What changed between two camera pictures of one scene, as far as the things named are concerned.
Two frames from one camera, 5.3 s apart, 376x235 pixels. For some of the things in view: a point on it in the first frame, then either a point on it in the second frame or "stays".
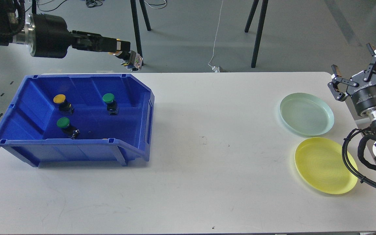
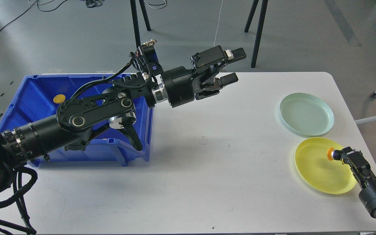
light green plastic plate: x=306 y=114 stays
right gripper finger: x=339 y=96 to x=359 y=164
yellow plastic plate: x=320 y=161 stays
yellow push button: x=135 y=62 to x=332 y=154
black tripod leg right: x=263 y=10 stays
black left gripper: x=47 y=36 to x=181 y=84
